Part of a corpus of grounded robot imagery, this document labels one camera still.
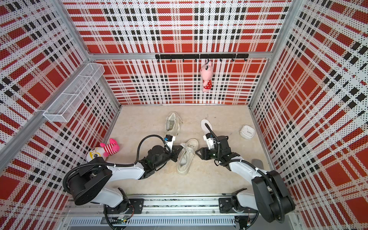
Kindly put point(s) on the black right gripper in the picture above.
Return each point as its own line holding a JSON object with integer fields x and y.
{"x": 204, "y": 152}

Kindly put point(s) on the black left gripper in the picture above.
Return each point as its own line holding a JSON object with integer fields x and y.
{"x": 175, "y": 152}

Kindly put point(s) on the white sneaker one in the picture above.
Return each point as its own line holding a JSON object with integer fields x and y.
{"x": 186, "y": 155}
{"x": 172, "y": 124}

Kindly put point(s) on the white shoe insole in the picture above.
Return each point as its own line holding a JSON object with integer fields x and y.
{"x": 206, "y": 126}

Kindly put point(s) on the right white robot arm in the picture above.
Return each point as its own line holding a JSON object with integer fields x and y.
{"x": 270, "y": 197}

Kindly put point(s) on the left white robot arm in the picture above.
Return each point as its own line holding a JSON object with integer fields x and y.
{"x": 89, "y": 182}

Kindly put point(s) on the grey flat object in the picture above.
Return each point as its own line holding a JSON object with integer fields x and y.
{"x": 257, "y": 163}

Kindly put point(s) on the pink striped plush doll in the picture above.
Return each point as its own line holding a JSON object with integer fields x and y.
{"x": 104, "y": 150}

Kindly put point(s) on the pink hanging plush toy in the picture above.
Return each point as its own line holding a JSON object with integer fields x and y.
{"x": 206, "y": 73}

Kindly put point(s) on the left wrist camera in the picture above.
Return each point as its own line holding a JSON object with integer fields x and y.
{"x": 169, "y": 140}

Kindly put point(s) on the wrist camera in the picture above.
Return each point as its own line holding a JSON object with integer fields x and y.
{"x": 210, "y": 142}
{"x": 169, "y": 140}

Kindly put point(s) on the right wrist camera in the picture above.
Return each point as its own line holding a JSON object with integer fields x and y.
{"x": 210, "y": 142}

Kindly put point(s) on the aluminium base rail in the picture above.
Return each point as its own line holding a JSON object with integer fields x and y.
{"x": 195, "y": 212}

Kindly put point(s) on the black hook rail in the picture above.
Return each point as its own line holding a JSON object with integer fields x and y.
{"x": 202, "y": 56}

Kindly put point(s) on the white wire mesh basket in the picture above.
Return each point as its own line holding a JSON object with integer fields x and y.
{"x": 66, "y": 105}

